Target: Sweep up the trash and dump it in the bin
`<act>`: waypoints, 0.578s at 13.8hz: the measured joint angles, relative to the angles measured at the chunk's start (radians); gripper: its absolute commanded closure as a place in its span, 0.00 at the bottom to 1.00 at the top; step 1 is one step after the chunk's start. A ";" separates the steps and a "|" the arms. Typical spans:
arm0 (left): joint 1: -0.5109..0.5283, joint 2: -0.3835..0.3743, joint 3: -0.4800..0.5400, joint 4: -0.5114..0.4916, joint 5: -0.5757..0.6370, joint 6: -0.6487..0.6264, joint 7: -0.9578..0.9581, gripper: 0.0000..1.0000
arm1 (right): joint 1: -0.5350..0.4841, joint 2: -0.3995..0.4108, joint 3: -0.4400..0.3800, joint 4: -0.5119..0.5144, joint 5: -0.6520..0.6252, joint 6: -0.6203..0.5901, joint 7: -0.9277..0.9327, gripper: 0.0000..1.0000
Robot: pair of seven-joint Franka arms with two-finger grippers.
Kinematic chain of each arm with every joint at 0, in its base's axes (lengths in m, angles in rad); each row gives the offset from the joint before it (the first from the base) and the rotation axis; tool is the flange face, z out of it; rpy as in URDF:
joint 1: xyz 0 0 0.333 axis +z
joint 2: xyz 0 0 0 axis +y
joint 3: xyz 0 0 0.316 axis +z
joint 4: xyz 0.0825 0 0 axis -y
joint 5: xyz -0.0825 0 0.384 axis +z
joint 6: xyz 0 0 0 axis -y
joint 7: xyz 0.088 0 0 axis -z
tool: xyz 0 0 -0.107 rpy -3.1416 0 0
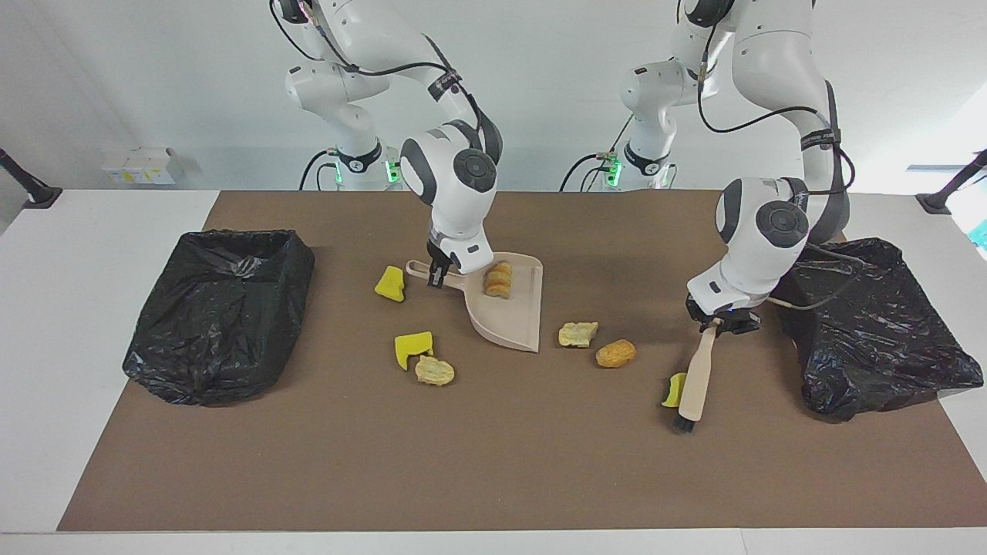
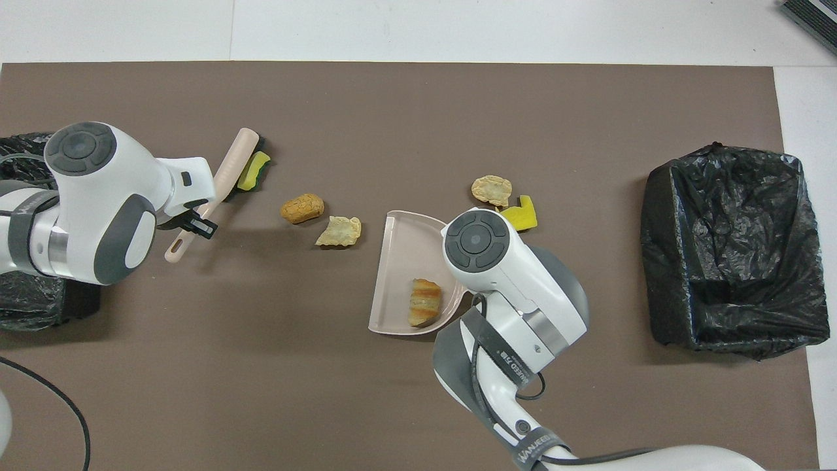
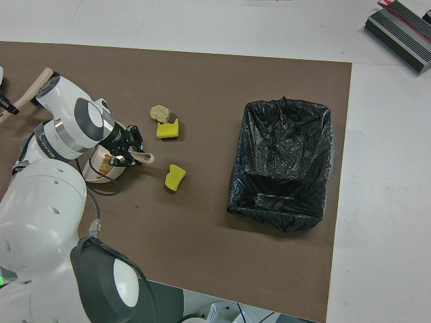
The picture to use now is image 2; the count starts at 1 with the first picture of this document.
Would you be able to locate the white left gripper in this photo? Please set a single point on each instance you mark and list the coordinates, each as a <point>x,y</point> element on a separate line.
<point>189,186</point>

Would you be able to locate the beige hand brush black bristles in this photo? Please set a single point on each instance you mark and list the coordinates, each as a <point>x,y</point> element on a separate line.
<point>229,167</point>

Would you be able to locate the yellow sponge curved piece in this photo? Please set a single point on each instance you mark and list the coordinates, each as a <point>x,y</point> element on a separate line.
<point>256,170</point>

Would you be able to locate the brown bread roll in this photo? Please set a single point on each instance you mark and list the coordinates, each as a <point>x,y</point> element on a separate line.
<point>302,208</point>

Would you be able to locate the pale cracker piece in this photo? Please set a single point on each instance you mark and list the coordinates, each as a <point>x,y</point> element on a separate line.
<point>339,231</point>

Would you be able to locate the beige plastic dustpan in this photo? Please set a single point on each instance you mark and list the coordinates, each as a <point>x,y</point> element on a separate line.
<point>399,261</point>

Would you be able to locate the striped orange croissant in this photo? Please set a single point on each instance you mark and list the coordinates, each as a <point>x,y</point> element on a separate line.
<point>425,302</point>

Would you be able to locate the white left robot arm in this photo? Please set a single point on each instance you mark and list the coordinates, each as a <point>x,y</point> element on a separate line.
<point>98,196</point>

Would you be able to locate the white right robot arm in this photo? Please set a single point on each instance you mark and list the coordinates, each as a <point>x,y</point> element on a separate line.
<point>503,268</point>

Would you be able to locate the black bag-lined bin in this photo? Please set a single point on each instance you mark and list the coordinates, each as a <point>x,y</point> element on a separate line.
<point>693,216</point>
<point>26,307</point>

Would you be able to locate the brown table mat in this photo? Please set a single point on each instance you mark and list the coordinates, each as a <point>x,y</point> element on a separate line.
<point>392,111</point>

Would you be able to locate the pale round cracker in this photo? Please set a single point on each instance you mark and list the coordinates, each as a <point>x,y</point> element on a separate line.
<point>491,189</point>

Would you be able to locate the yellow sponge notched block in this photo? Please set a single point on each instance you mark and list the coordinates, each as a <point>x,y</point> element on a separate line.
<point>523,219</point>

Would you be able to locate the dark ribbed panel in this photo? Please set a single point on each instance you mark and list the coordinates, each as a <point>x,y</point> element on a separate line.
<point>814,19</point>

